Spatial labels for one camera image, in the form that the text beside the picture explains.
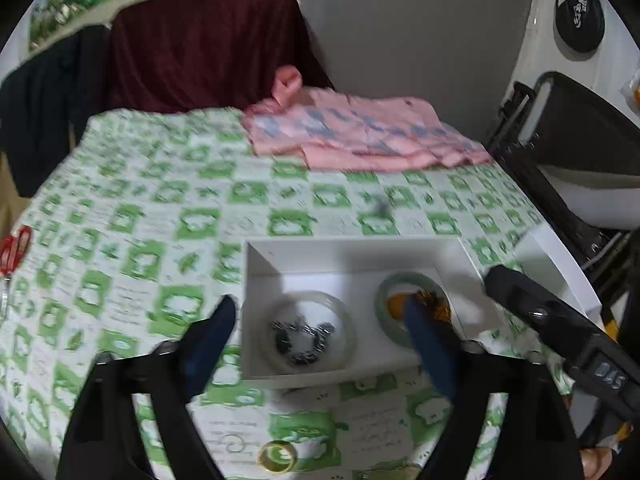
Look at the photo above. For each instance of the green checked tablecloth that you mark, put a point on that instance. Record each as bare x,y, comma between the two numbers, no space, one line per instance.
150,200

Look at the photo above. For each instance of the maroon velvet cloth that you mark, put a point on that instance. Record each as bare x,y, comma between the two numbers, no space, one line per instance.
200,45

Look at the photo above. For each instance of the person's right hand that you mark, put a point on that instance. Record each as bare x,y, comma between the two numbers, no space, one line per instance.
597,465

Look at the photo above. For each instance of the green jade bangle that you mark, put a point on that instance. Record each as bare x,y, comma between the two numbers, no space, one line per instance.
384,312

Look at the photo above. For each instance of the black clothing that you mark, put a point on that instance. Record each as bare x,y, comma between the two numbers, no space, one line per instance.
45,105

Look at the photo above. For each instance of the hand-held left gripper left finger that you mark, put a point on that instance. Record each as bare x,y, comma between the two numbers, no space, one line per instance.
215,345

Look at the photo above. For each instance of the white jade bangle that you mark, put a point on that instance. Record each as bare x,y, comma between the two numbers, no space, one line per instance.
310,297

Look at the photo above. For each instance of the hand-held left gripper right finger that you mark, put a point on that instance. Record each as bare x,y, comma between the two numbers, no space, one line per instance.
430,350

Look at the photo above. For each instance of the amber pendant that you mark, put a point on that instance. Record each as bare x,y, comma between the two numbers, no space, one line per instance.
397,306

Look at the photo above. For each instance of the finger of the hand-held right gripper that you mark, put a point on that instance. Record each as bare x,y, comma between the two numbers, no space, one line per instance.
525,300

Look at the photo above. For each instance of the black folding chair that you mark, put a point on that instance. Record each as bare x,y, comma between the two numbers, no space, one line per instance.
580,110

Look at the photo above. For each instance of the white cardboard box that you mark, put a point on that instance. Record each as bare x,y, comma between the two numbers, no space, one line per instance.
320,270

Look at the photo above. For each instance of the white curved panel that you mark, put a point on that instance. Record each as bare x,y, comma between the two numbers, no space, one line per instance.
600,195

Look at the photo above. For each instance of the pink floral cloth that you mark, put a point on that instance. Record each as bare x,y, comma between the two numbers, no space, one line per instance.
360,130

